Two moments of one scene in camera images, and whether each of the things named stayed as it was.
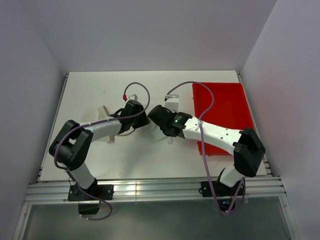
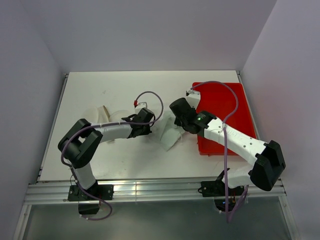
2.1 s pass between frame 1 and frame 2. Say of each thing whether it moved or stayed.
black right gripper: moved
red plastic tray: stayed
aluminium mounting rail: stayed
